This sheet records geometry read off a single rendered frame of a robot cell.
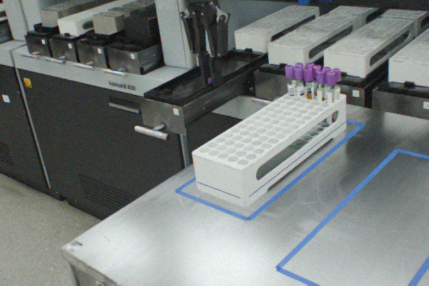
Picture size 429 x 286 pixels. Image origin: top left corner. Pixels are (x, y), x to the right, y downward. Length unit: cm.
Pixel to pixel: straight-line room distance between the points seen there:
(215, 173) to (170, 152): 88
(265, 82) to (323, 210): 61
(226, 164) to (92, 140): 125
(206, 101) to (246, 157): 46
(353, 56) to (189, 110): 38
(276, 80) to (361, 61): 21
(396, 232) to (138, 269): 33
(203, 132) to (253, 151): 74
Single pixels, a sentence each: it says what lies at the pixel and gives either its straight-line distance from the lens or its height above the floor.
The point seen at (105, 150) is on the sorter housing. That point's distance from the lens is 193.
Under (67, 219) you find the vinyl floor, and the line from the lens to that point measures 239.
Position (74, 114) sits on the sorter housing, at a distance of 199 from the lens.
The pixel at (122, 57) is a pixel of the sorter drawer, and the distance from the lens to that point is 165.
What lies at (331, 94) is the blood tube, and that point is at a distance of 92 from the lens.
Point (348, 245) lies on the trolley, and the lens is 70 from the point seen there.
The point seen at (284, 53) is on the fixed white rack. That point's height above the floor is 85.
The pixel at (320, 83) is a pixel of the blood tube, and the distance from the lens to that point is 92.
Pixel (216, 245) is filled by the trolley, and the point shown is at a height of 82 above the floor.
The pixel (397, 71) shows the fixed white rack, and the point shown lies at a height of 84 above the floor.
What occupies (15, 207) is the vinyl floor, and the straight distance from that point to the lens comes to 259.
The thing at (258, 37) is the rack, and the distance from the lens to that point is 142.
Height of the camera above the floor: 126
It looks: 25 degrees down
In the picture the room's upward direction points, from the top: 7 degrees counter-clockwise
